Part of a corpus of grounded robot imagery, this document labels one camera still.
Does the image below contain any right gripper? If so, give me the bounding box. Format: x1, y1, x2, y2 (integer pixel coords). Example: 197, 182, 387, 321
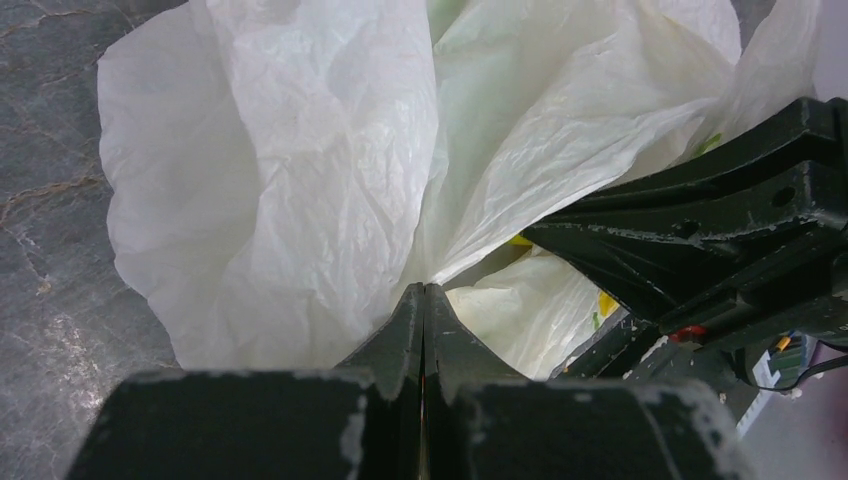
524, 98, 847, 352

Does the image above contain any white plastic bag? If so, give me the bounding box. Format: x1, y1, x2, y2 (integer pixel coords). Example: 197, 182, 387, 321
97, 1, 823, 369

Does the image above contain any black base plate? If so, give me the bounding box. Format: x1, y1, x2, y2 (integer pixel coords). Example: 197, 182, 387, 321
549, 314, 823, 439

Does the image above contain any yellow fake banana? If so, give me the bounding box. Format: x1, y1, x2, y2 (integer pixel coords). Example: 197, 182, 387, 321
509, 235, 533, 247

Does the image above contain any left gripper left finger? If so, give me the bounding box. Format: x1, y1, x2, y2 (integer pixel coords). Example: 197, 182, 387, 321
68, 284, 425, 479

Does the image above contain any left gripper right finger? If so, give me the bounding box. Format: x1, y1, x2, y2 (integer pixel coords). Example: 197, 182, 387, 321
424, 284, 756, 479

